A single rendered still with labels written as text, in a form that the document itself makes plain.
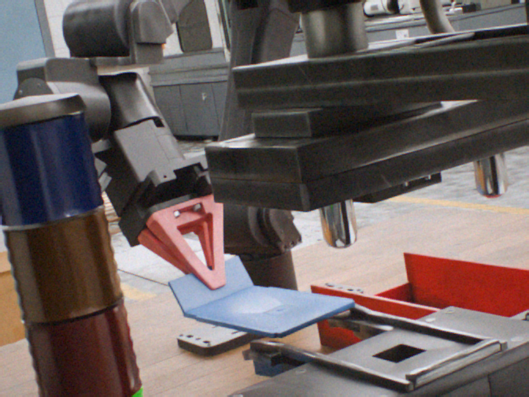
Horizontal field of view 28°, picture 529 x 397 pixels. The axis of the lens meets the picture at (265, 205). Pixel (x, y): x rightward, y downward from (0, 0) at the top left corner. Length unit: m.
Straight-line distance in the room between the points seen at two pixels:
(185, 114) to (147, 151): 10.68
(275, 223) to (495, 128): 0.42
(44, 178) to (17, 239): 0.02
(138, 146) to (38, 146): 0.52
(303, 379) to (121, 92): 0.35
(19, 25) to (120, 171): 10.97
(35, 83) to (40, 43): 11.03
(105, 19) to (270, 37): 0.23
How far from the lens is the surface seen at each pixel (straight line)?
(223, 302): 0.87
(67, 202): 0.37
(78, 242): 0.37
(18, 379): 1.10
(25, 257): 0.38
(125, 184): 0.89
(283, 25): 1.10
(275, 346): 0.73
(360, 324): 0.76
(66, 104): 0.37
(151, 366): 1.04
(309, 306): 0.80
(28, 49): 11.86
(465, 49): 0.50
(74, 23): 0.94
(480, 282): 0.98
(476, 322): 0.73
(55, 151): 0.37
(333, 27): 0.62
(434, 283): 1.03
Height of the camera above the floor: 1.21
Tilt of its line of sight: 10 degrees down
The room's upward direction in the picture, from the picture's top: 10 degrees counter-clockwise
